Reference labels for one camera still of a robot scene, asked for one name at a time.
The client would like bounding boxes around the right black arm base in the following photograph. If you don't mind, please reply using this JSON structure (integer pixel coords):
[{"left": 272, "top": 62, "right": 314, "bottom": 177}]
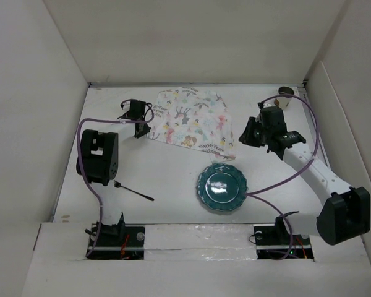
[{"left": 248, "top": 224, "right": 314, "bottom": 260}]

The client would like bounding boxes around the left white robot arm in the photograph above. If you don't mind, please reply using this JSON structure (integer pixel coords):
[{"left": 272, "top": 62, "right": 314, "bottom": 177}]
[{"left": 76, "top": 99, "right": 155, "bottom": 246}]

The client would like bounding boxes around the black fork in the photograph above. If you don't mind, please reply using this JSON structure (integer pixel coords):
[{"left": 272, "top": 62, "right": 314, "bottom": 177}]
[{"left": 113, "top": 180, "right": 155, "bottom": 202}]

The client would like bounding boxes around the patterned white cloth napkin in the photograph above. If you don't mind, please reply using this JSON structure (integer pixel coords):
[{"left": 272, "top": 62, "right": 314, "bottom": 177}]
[{"left": 147, "top": 87, "right": 236, "bottom": 162}]

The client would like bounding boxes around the teal scalloped plate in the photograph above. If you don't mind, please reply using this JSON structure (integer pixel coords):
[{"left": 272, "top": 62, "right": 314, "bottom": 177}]
[{"left": 196, "top": 163, "right": 248, "bottom": 212}]

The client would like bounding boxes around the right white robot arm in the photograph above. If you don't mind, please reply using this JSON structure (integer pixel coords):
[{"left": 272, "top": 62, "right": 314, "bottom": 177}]
[{"left": 239, "top": 106, "right": 371, "bottom": 246}]

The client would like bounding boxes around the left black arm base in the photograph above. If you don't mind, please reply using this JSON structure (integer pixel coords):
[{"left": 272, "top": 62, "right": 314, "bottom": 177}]
[{"left": 85, "top": 225, "right": 145, "bottom": 260}]

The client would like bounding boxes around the brown paper cup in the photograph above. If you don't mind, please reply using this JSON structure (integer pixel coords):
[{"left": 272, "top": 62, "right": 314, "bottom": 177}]
[{"left": 274, "top": 86, "right": 295, "bottom": 109}]

